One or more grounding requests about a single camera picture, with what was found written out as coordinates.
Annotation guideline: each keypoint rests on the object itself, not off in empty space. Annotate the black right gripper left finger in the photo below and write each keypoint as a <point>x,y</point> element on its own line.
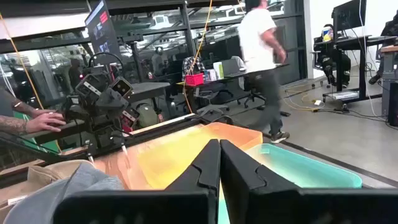
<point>186,205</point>

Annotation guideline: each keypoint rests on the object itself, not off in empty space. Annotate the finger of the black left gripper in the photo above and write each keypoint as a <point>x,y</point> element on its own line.
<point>102,109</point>
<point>119,107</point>

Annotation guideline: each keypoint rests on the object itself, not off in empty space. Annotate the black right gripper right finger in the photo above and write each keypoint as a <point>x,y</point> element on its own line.
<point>280,208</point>

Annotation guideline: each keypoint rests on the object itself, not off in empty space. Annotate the grey baseball cap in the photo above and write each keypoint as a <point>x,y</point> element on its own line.
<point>87,183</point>

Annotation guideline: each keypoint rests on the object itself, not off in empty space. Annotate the beige baseball cap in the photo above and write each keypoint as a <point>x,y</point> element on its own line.
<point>46,174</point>

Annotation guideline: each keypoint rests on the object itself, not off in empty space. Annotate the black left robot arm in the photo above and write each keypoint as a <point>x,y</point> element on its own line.
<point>99,130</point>

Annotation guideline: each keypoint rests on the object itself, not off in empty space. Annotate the red stand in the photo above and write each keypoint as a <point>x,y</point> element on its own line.
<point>127,127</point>

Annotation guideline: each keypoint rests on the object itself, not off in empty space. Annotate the green backpack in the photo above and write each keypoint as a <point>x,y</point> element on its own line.
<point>147,115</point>

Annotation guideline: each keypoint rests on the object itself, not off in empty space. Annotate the grey table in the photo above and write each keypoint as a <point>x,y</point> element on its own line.
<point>149,88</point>

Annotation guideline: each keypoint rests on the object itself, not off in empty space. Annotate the translucent teal plastic bin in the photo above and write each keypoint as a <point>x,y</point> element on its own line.
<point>295,168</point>

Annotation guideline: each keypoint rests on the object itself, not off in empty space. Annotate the black monitor stand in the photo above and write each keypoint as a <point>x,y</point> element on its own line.
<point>136,62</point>

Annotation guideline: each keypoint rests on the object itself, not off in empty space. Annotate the translucent orange plastic bin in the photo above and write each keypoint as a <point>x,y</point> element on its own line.
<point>174,155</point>

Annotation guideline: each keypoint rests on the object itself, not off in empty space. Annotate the person's hand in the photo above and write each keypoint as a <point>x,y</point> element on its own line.
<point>43,112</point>
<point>46,123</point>

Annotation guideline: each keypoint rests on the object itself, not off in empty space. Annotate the tilted black monitor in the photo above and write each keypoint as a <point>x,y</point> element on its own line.
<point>101,28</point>

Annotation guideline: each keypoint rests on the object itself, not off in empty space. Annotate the red plastic basket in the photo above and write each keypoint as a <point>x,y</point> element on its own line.
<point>194,80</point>

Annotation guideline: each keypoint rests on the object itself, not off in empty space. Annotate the plaid garment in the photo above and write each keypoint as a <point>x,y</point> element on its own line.
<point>189,65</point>

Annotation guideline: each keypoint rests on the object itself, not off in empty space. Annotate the grey office chair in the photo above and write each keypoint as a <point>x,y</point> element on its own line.
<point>206,93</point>

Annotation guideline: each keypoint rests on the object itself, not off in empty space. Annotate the small white boxes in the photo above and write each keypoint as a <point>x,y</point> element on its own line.
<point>210,75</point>

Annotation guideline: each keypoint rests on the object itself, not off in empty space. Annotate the white green box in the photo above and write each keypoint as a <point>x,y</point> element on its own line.
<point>218,71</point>

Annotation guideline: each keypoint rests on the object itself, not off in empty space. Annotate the long black desk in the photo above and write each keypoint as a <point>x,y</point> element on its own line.
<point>224,78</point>

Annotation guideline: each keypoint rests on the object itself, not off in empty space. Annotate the white power adapter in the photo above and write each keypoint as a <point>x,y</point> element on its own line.
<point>317,102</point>

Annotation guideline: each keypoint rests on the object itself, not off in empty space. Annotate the grey laptop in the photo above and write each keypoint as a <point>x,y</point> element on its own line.
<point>231,66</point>

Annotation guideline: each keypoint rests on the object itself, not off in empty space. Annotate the black office chair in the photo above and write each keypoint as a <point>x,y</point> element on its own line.
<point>245,90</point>

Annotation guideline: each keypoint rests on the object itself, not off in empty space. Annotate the white flat tray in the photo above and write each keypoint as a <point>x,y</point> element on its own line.
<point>342,95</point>

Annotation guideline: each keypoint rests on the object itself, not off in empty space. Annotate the black computer tower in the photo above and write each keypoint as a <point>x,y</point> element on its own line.
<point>393,109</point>

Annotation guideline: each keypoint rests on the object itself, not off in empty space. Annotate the grey cabinet wooden top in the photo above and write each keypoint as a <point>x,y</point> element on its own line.
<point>390,68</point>

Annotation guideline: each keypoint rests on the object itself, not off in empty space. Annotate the black standing desk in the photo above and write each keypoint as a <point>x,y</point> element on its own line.
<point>351,42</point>

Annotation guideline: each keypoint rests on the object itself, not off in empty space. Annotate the black desk monitor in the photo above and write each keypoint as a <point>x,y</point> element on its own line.
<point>348,15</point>

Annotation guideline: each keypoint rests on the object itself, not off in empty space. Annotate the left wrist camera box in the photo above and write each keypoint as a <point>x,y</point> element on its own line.
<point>122,87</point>

